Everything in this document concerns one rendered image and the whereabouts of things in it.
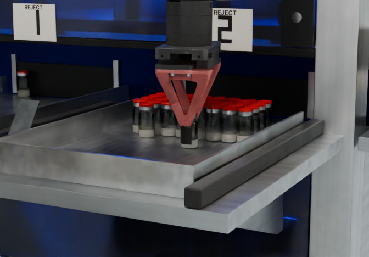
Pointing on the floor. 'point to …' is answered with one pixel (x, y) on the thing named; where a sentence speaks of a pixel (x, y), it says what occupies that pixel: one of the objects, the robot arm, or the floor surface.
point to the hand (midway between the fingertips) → (188, 116)
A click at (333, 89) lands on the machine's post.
